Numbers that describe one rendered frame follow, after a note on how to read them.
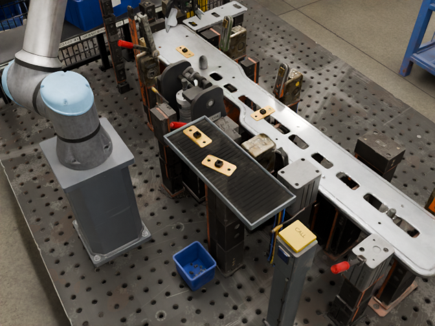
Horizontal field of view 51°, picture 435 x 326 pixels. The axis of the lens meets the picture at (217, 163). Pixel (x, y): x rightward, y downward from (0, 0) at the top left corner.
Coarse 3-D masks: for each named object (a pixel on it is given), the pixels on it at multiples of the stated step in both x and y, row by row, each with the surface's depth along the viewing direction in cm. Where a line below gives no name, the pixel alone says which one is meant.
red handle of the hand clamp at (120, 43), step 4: (120, 40) 156; (120, 44) 156; (124, 44) 157; (128, 44) 158; (132, 44) 159; (128, 48) 159; (132, 48) 160; (136, 48) 161; (140, 48) 163; (144, 48) 164; (148, 48) 165
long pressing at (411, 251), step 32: (160, 32) 188; (192, 32) 187; (192, 64) 172; (224, 64) 171; (224, 96) 159; (256, 96) 158; (256, 128) 147; (288, 128) 147; (352, 160) 136; (320, 192) 128; (352, 192) 128; (384, 192) 128; (384, 224) 120; (416, 224) 120; (416, 256) 114
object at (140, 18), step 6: (150, 12) 156; (138, 18) 155; (144, 18) 155; (144, 24) 156; (144, 30) 158; (150, 30) 159; (144, 36) 162; (150, 36) 161; (150, 42) 162; (150, 48) 164
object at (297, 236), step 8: (296, 224) 102; (280, 232) 100; (288, 232) 100; (296, 232) 100; (304, 232) 100; (288, 240) 99; (296, 240) 99; (304, 240) 99; (312, 240) 99; (296, 248) 97
